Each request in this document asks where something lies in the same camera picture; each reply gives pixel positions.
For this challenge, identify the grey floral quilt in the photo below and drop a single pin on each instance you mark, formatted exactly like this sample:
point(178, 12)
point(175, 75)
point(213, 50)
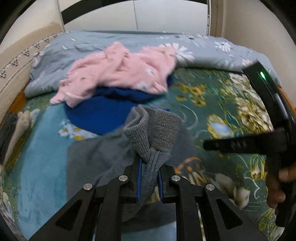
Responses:
point(52, 64)

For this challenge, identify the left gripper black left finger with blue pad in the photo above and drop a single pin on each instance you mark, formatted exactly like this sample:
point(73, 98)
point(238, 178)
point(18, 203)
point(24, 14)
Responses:
point(95, 213)

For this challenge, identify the pink fleece pyjama garment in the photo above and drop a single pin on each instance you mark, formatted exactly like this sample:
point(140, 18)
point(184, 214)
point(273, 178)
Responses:
point(146, 70)

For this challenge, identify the folded dark grey garment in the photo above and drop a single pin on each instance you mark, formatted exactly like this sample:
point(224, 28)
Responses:
point(7, 130)

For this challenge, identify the blue floral bed blanket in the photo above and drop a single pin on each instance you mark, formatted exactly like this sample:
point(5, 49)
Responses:
point(211, 104)

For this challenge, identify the folded mustard yellow garment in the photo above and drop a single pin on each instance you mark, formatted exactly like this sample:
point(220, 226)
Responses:
point(17, 151)

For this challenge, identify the dark blue garment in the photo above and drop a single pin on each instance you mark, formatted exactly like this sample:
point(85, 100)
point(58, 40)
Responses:
point(107, 109)

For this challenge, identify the folded beige garment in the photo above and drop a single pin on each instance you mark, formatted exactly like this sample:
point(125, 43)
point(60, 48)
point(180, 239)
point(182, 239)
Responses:
point(22, 125)

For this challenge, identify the white black sliding wardrobe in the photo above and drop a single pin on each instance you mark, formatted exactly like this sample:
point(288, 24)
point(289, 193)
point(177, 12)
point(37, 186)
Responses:
point(146, 16)

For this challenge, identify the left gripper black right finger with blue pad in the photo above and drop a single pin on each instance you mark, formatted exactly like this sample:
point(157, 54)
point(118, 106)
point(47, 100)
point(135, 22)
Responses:
point(203, 212)

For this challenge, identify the grey sweatshirt gold print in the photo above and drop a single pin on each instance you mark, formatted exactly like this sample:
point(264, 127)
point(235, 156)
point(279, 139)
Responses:
point(155, 136)

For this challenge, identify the right hand black glove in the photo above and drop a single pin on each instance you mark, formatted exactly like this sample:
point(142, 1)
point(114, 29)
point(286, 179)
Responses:
point(275, 194)

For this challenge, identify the beige quilted headboard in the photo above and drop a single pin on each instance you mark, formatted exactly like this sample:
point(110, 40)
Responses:
point(17, 60)

